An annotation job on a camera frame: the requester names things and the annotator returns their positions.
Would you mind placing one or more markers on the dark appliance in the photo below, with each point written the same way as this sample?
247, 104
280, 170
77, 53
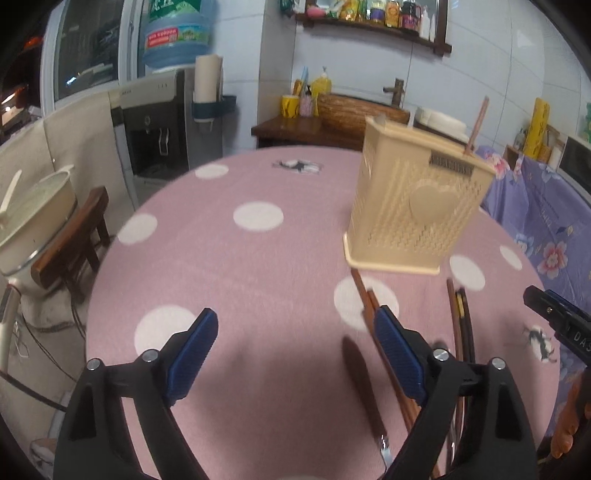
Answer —
577, 159

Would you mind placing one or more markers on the blue water bottle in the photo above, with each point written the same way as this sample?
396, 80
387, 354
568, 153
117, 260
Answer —
178, 37

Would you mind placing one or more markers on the dark chopstick with yellow band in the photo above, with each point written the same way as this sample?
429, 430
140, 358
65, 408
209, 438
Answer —
461, 309

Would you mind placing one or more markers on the person's right hand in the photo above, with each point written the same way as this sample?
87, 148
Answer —
570, 420

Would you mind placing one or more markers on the white bowl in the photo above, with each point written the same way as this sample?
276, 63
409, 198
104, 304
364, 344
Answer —
441, 122

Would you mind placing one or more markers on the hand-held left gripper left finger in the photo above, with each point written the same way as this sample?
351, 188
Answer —
194, 355

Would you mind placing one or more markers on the pink patterned cup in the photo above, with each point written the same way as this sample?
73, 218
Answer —
307, 107

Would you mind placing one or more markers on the purple floral cloth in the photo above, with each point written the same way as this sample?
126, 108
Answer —
545, 217

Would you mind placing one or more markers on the beige plastic utensil holder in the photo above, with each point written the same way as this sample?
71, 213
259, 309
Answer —
415, 207

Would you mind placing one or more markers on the row of condiment bottles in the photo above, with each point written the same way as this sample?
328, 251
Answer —
374, 11

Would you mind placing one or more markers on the dark wooden chopstick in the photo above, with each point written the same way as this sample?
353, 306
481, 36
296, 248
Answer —
468, 323

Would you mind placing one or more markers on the window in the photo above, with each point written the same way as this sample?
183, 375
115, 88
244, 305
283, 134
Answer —
92, 46

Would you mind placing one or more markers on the yellow cup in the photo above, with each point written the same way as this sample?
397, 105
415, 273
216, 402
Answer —
291, 107

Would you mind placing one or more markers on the yellow soap bottle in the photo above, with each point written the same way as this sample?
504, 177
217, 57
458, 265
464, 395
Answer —
321, 85

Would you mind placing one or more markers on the cream cooking pot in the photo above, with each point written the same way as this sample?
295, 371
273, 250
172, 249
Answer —
37, 217

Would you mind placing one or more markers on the yellow package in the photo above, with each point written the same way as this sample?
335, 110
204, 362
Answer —
538, 124

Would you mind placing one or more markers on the wicker pattern basin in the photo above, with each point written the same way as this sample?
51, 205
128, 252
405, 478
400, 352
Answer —
355, 110

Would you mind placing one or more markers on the brown faucet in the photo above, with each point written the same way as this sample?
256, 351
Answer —
396, 92

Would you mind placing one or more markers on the wooden wall shelf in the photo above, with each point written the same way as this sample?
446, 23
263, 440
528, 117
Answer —
369, 26

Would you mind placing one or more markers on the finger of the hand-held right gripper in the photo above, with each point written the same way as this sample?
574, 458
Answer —
547, 304

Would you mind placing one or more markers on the grey water dispenser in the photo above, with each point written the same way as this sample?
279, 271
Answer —
152, 129

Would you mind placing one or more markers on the pink polka dot tablecloth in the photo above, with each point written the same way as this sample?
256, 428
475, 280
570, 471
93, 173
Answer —
258, 277

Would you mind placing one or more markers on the wooden chair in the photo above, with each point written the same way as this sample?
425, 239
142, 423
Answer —
69, 244

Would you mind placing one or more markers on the white ladle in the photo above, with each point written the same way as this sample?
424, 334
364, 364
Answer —
10, 198

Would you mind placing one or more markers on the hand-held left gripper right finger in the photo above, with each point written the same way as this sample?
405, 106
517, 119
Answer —
397, 355

